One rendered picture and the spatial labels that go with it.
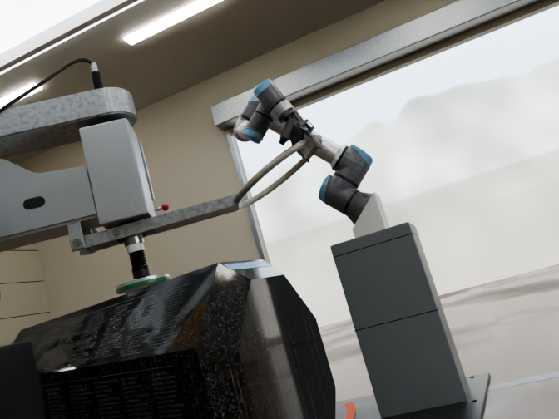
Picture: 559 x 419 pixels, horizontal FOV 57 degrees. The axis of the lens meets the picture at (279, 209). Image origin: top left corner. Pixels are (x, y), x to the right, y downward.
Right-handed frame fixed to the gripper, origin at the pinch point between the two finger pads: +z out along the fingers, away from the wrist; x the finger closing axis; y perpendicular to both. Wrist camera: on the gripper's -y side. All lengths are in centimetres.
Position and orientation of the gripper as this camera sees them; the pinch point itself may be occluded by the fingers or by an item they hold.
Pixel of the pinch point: (313, 155)
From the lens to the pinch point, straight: 207.0
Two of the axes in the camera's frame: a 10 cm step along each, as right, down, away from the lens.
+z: 6.2, 7.8, -1.1
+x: -4.6, 4.7, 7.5
